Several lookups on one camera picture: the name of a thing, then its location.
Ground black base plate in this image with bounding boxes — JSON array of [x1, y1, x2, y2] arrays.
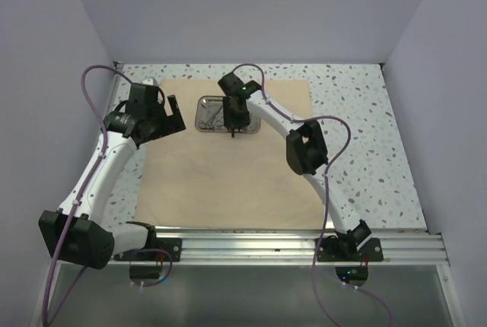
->
[[317, 236, 384, 262], [128, 237, 183, 262]]

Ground steel ring-handled scissors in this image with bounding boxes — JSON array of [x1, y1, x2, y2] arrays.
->
[[197, 104, 224, 132]]

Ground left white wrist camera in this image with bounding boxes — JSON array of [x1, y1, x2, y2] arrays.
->
[[141, 78, 158, 86]]

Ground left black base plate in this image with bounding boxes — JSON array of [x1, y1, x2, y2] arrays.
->
[[128, 237, 183, 262]]

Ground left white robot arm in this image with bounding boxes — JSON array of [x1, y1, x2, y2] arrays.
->
[[39, 84, 186, 269]]

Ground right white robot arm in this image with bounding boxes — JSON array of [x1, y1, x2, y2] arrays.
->
[[218, 72, 371, 261]]

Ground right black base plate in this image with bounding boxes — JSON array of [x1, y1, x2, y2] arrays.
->
[[317, 236, 384, 262]]

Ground steel instrument tray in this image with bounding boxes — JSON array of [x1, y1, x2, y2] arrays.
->
[[195, 96, 261, 135]]

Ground aluminium mounting rail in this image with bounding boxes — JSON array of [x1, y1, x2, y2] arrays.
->
[[113, 227, 447, 267]]

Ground beige cloth wrap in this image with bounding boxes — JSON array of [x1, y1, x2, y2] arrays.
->
[[135, 78, 323, 230]]

